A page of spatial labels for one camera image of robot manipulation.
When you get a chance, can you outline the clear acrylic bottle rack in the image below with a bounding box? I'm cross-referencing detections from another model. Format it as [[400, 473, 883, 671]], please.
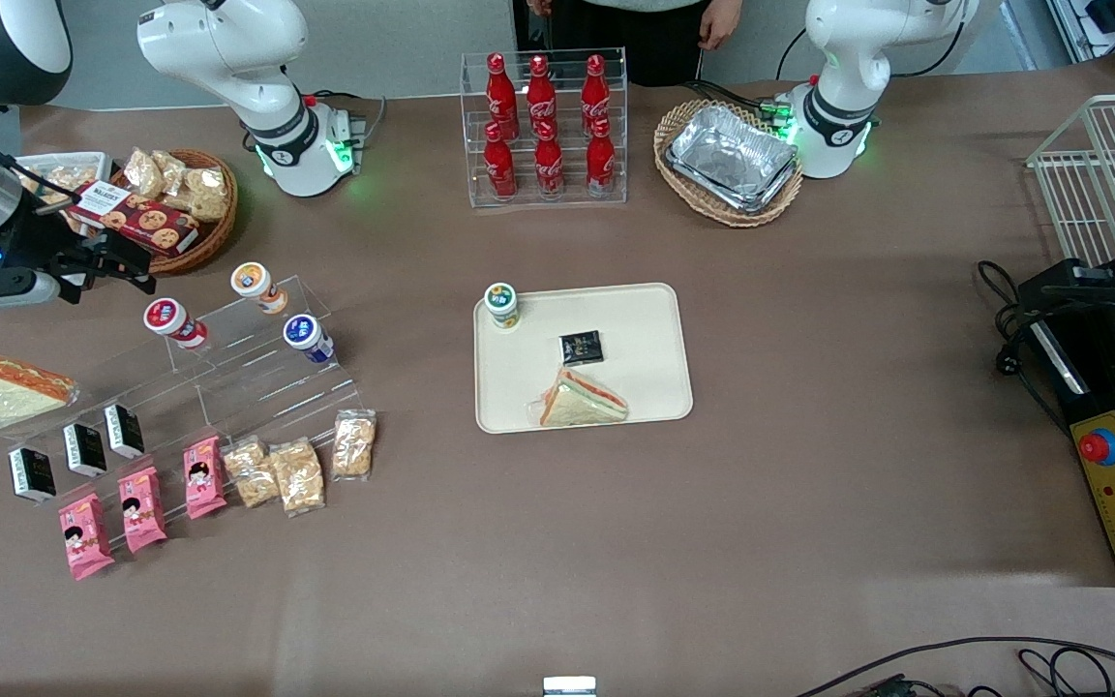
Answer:
[[461, 46, 628, 209]]

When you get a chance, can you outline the red cola bottle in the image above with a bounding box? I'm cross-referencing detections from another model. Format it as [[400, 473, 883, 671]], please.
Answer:
[[581, 53, 611, 132], [527, 54, 558, 136], [586, 116, 617, 197], [533, 118, 566, 199], [486, 52, 520, 142], [483, 121, 518, 201]]

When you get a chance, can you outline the long black cable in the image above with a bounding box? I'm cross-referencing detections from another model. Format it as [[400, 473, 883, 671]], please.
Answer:
[[795, 636, 1115, 697]]

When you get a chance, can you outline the black chocolate packet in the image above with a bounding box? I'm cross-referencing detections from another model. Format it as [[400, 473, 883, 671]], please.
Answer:
[[559, 330, 605, 366]]

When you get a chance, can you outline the wrapped triangle sandwich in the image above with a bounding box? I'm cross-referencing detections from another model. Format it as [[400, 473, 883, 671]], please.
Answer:
[[528, 366, 630, 429], [0, 351, 82, 433]]

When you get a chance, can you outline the looped black cable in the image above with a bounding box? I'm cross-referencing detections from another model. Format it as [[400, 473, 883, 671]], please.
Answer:
[[1017, 646, 1115, 697]]

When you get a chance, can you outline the green gum bottle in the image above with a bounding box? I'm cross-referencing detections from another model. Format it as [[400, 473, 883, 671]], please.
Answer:
[[484, 282, 521, 333]]

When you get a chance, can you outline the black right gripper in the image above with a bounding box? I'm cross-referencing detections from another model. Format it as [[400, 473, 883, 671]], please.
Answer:
[[0, 189, 158, 295]]

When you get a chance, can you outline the person's left hand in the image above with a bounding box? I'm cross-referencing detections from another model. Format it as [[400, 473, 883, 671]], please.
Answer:
[[698, 0, 744, 51]]

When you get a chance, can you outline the thin black cable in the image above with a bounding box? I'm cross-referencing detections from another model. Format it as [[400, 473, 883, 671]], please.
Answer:
[[775, 27, 810, 80], [891, 19, 965, 78]]

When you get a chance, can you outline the white rectangular dish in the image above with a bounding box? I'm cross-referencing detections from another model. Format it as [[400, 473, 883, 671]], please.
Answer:
[[14, 152, 113, 209]]

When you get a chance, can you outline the clear acrylic stepped display stand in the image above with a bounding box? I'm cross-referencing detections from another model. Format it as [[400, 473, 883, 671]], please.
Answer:
[[0, 274, 365, 485]]

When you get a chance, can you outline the light wicker basket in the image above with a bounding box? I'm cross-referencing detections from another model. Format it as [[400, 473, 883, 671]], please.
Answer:
[[653, 99, 804, 228]]

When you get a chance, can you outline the black power cable with plug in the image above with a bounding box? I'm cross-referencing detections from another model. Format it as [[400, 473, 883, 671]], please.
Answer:
[[977, 259, 1071, 432]]

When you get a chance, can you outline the black cable bundle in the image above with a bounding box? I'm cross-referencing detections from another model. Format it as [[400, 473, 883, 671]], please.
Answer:
[[678, 77, 791, 122]]

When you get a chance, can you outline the pink snack packet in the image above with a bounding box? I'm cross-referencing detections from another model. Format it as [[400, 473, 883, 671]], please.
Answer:
[[117, 467, 169, 555], [58, 492, 116, 582], [182, 435, 228, 521]]

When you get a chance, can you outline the small black carton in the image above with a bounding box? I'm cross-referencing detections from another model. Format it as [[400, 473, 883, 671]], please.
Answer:
[[63, 423, 108, 479], [9, 446, 57, 503], [104, 403, 146, 460]]

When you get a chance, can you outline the clear bag of puffed snacks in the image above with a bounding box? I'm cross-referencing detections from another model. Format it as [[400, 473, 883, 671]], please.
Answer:
[[30, 163, 99, 197], [124, 147, 167, 200], [182, 167, 230, 223], [151, 150, 191, 195]]

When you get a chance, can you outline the blue gum bottle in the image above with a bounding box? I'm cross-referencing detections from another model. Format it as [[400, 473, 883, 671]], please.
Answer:
[[284, 314, 336, 365]]

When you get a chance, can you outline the brown wicker basket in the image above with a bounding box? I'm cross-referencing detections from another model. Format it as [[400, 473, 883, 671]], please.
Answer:
[[93, 148, 239, 277]]

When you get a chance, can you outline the red gum bottle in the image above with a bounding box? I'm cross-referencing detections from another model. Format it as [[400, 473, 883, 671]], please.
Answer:
[[143, 297, 209, 349]]

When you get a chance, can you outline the red cookie box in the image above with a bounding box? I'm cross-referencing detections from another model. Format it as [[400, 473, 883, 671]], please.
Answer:
[[69, 180, 201, 257]]

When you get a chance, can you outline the orange gum bottle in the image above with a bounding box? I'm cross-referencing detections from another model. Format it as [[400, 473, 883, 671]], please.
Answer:
[[230, 262, 289, 316]]

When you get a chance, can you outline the beige plastic tray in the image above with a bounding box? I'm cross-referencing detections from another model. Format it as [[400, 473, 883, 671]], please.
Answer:
[[473, 282, 694, 435]]

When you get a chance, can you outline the person in black trousers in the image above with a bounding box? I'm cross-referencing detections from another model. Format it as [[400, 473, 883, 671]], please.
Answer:
[[519, 0, 744, 86]]

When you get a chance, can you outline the aluminium foil tray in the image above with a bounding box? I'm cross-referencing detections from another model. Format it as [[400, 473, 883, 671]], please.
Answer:
[[674, 155, 801, 213], [669, 105, 799, 195]]

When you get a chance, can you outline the black cable at arm base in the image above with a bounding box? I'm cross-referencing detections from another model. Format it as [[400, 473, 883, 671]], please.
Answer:
[[301, 89, 389, 146]]

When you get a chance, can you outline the clear bag of nut brittle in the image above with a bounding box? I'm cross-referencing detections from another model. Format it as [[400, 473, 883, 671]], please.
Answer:
[[331, 409, 377, 482], [269, 438, 327, 518], [223, 437, 280, 510]]

